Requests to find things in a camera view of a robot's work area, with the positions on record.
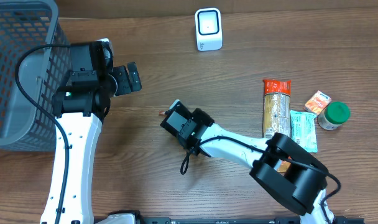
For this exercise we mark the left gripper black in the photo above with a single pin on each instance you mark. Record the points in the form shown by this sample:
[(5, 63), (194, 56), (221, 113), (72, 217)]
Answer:
[(123, 81)]

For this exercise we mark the spaghetti pack orange ends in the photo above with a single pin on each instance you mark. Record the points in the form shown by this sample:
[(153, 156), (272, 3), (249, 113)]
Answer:
[(276, 115)]

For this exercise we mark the teal tissue pack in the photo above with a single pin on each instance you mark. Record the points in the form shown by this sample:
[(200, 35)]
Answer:
[(303, 130)]

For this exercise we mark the orange tissue pack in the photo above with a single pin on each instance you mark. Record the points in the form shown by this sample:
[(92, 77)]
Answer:
[(317, 103)]

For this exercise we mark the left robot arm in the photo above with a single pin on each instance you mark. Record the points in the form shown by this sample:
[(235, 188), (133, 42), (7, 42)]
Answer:
[(80, 106)]

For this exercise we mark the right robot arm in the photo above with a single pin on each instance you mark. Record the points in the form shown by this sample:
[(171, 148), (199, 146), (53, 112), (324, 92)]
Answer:
[(289, 174)]

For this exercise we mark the white barcode scanner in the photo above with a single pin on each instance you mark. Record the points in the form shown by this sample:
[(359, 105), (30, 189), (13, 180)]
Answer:
[(208, 26)]

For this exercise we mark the grey plastic mesh basket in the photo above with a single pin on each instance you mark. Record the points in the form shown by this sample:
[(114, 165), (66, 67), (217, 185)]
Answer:
[(33, 47)]

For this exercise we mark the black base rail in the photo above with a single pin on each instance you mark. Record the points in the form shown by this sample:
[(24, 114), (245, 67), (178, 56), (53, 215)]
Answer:
[(277, 220)]

